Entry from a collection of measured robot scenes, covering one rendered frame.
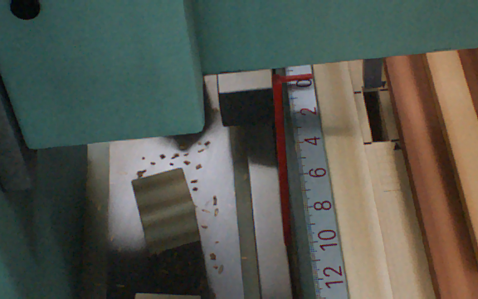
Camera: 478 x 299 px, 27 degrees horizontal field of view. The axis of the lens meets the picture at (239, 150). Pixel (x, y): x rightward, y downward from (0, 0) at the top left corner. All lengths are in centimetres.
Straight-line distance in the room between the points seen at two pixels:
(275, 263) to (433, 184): 16
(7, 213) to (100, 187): 23
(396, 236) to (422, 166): 4
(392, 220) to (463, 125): 6
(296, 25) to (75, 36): 10
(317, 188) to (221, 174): 22
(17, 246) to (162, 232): 17
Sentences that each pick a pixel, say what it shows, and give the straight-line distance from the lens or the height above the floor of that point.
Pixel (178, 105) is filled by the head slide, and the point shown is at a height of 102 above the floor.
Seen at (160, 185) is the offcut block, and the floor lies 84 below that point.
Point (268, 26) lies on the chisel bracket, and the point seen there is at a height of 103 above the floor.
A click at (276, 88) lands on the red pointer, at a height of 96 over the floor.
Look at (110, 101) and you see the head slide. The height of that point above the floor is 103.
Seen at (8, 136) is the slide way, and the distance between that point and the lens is 44.
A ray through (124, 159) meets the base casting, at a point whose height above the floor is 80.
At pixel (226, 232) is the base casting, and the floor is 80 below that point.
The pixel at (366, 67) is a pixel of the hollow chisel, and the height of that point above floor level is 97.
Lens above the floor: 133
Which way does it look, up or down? 49 degrees down
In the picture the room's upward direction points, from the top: 7 degrees counter-clockwise
